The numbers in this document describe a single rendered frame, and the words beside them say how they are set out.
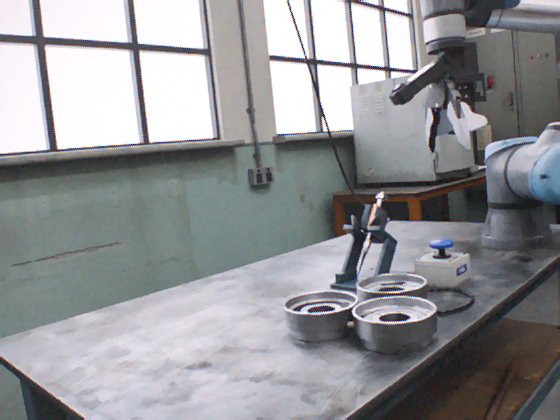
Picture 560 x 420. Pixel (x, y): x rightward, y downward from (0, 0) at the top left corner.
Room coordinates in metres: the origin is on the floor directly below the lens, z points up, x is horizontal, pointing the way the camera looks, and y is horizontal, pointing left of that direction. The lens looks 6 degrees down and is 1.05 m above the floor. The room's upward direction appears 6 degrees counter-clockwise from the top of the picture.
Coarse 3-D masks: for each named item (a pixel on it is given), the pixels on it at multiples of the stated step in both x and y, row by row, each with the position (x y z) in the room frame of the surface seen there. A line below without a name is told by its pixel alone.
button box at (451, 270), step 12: (432, 252) 0.88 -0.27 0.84; (420, 264) 0.83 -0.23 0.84; (432, 264) 0.82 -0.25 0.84; (444, 264) 0.80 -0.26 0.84; (456, 264) 0.81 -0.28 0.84; (468, 264) 0.84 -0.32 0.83; (432, 276) 0.82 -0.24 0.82; (444, 276) 0.80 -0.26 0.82; (456, 276) 0.80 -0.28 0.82; (468, 276) 0.84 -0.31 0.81
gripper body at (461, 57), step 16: (432, 48) 0.91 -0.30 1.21; (448, 48) 0.91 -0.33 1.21; (464, 48) 0.91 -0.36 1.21; (448, 64) 0.92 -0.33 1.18; (464, 64) 0.91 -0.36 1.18; (448, 80) 0.89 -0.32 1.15; (464, 80) 0.89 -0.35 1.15; (480, 80) 0.90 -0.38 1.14; (432, 96) 0.94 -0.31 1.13; (464, 96) 0.90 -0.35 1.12; (480, 96) 0.90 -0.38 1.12
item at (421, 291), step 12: (384, 276) 0.78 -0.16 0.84; (396, 276) 0.78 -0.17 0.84; (408, 276) 0.77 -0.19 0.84; (420, 276) 0.75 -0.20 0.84; (360, 288) 0.72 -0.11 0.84; (384, 288) 0.75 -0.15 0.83; (396, 288) 0.75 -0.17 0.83; (408, 288) 0.73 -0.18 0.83; (420, 288) 0.69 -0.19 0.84; (360, 300) 0.72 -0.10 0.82
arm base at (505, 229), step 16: (496, 208) 1.06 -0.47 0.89; (512, 208) 1.03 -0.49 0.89; (528, 208) 1.02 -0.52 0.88; (496, 224) 1.05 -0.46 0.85; (512, 224) 1.02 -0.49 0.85; (528, 224) 1.02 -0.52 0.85; (544, 224) 1.02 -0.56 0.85; (496, 240) 1.04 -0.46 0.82; (512, 240) 1.02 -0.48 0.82; (528, 240) 1.00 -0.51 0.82; (544, 240) 1.01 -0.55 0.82
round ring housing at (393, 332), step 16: (368, 304) 0.65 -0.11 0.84; (384, 304) 0.66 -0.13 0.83; (400, 304) 0.66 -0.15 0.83; (416, 304) 0.64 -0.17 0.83; (432, 304) 0.61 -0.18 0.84; (368, 320) 0.58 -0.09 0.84; (384, 320) 0.63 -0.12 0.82; (400, 320) 0.63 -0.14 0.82; (416, 320) 0.56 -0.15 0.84; (432, 320) 0.57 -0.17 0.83; (368, 336) 0.58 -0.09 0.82; (384, 336) 0.56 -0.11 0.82; (400, 336) 0.56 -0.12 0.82; (416, 336) 0.56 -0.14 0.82; (432, 336) 0.59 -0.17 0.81; (384, 352) 0.57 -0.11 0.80; (400, 352) 0.56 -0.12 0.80
